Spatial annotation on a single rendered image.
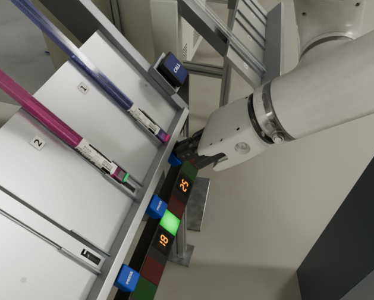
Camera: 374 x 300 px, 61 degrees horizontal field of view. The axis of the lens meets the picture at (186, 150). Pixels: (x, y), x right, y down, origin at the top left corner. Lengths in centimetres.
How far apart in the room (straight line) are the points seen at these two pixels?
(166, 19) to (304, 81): 45
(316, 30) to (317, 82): 9
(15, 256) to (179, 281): 84
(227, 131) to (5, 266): 30
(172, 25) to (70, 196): 48
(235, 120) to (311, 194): 102
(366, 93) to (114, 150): 32
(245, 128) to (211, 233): 87
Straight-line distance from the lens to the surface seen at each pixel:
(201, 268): 119
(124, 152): 48
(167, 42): 79
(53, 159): 42
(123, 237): 42
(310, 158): 156
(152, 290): 49
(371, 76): 37
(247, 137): 42
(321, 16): 44
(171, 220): 52
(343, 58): 38
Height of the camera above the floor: 111
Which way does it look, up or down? 48 degrees down
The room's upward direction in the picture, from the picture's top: straight up
